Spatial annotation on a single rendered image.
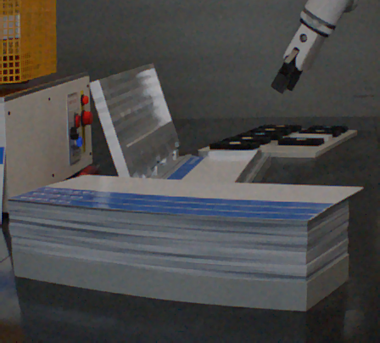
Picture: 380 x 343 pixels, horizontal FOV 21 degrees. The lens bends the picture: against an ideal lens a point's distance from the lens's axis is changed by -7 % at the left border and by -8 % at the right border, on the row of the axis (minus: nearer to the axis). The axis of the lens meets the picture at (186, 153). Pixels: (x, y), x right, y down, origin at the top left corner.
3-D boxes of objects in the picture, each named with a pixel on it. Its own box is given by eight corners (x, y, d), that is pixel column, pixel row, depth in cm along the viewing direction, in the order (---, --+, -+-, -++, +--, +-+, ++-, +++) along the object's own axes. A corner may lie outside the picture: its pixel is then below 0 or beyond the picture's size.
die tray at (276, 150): (315, 157, 218) (315, 153, 218) (196, 155, 229) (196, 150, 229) (358, 134, 255) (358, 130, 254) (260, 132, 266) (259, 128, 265)
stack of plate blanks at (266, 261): (348, 280, 118) (350, 196, 117) (306, 311, 107) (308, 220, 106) (69, 256, 138) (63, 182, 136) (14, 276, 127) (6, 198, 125)
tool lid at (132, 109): (98, 80, 171) (88, 83, 171) (135, 191, 172) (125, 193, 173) (153, 63, 214) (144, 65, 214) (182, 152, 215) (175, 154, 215)
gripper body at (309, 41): (324, 32, 220) (301, 74, 224) (335, 31, 230) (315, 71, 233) (296, 14, 222) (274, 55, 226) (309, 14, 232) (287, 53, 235)
